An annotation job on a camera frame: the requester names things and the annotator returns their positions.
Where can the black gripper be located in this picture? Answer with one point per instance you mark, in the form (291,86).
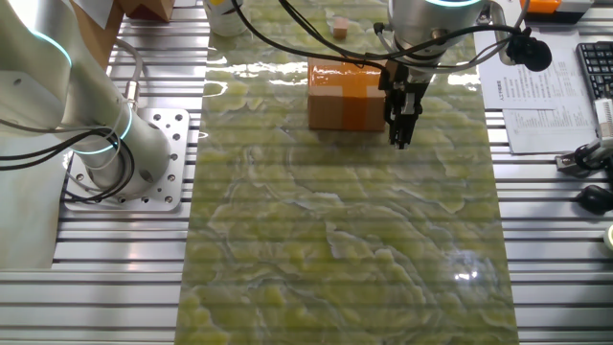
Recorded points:
(404,79)

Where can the white Flexiv robot arm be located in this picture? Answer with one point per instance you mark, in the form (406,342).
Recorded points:
(29,72)

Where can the cardboard box with orange tape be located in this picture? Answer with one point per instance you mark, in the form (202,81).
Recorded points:
(335,103)

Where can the small wooden cube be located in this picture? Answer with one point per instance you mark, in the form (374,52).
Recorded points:
(340,28)

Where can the large printed paper sheet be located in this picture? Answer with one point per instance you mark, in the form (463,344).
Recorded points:
(531,81)

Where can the green marble pattern mat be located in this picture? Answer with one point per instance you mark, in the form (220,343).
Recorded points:
(335,239)

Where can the small printed paper sheet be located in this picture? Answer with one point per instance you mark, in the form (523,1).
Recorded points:
(546,131)

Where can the silver metal clamp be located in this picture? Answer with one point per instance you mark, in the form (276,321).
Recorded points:
(582,158)

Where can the orange and black device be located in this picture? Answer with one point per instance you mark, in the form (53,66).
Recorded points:
(551,8)

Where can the black keyboard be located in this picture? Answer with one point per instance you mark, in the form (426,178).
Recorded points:
(598,67)

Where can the white ribbed device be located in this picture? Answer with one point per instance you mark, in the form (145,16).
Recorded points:
(605,117)

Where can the white cylindrical can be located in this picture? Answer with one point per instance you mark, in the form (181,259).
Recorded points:
(225,19)

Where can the black computer mouse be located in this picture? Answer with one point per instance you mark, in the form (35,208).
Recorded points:
(596,199)

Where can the pale tape roll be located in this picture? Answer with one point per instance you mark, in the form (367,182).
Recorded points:
(609,238)

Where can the large brown cardboard box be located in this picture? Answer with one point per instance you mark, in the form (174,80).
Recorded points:
(98,40)

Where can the white paper label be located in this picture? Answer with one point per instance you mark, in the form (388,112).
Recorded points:
(93,8)

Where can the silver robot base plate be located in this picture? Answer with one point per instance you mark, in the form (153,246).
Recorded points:
(167,158)

